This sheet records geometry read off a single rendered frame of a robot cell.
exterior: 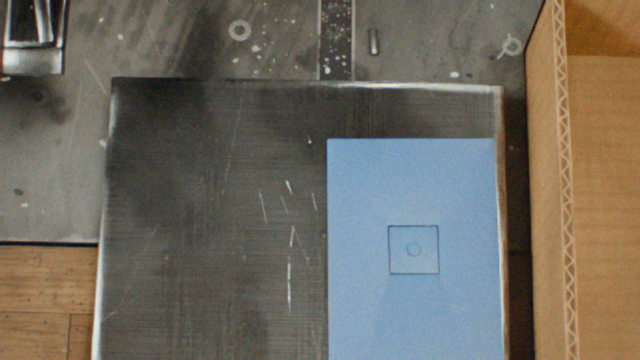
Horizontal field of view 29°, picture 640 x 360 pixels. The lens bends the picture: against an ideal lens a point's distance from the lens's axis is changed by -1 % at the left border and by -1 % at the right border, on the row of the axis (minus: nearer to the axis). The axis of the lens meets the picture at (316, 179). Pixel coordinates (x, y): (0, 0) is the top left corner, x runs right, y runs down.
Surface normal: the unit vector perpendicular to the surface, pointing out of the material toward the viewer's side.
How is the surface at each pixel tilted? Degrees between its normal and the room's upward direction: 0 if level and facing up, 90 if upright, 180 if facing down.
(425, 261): 0
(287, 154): 0
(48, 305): 0
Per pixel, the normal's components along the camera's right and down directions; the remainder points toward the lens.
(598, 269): 0.00, -0.30
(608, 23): -0.02, 0.95
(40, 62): 0.00, -0.01
